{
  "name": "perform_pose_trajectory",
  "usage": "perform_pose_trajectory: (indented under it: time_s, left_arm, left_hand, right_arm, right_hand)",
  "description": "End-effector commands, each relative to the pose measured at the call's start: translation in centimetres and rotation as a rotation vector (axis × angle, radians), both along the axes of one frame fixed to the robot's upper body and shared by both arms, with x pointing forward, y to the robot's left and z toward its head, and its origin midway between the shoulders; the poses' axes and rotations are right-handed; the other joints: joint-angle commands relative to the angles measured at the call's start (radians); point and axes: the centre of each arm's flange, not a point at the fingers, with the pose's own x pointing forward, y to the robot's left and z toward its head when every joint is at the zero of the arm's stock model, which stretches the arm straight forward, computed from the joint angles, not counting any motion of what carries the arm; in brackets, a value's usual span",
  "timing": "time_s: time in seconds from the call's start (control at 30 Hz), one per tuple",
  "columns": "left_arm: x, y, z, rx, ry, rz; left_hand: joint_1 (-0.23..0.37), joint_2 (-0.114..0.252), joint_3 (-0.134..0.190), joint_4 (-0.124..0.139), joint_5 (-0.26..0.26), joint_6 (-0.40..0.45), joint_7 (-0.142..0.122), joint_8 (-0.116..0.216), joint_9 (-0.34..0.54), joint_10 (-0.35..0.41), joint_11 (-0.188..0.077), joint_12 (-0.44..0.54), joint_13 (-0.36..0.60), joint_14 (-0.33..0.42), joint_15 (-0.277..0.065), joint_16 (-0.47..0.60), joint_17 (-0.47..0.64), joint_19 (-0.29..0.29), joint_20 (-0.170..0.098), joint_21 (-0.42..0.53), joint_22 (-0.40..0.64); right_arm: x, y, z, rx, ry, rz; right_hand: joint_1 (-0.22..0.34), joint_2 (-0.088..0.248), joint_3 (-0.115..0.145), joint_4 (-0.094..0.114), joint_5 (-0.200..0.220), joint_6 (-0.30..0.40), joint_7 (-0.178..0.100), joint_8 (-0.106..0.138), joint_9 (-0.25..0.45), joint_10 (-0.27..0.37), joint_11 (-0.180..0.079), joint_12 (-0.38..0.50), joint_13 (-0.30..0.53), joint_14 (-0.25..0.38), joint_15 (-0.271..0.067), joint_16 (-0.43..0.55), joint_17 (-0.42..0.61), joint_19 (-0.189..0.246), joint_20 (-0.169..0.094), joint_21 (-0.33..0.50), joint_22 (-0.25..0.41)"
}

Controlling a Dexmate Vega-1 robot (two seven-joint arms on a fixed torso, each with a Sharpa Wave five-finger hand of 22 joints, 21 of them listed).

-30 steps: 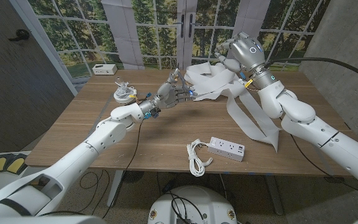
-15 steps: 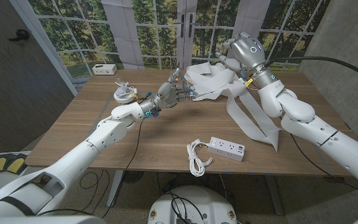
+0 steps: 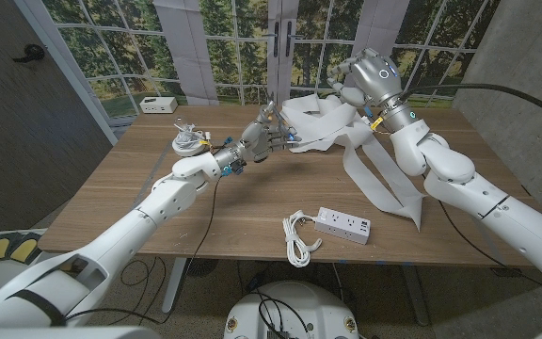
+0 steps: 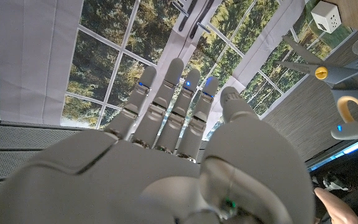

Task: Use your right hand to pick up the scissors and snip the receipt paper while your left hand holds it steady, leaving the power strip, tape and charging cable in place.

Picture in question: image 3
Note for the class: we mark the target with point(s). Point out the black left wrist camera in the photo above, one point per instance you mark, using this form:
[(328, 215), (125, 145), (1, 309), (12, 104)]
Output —
[(238, 166)]

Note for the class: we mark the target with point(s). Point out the printed window backdrop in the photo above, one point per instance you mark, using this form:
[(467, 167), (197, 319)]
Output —
[(111, 47)]

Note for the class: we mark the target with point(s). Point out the white outlet box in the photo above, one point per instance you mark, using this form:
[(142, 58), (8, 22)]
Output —
[(158, 104)]

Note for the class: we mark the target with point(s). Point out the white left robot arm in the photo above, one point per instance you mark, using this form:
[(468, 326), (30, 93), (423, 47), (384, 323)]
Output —
[(125, 221)]

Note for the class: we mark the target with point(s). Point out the white table leg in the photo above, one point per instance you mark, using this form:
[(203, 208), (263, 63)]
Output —
[(174, 285)]

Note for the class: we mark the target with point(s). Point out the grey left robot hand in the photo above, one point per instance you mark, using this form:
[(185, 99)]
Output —
[(254, 141)]

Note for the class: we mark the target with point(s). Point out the grey table leg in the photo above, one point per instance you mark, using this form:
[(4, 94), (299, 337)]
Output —
[(414, 294)]

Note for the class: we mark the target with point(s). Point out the black round ribbed object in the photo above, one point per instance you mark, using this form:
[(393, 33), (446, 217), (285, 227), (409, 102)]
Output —
[(200, 267)]

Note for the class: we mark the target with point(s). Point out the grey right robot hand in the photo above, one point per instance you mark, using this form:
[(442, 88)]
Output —
[(377, 80)]

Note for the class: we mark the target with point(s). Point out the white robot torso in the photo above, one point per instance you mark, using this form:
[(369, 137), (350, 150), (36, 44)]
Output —
[(294, 306)]

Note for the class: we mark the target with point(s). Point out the white receipt paper strip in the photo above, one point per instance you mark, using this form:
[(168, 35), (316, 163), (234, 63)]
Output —
[(379, 179)]

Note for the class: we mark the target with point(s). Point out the white power strip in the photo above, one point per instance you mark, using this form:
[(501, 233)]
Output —
[(341, 225)]

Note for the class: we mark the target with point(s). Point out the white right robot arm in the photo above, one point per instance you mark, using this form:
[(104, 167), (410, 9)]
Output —
[(468, 188)]

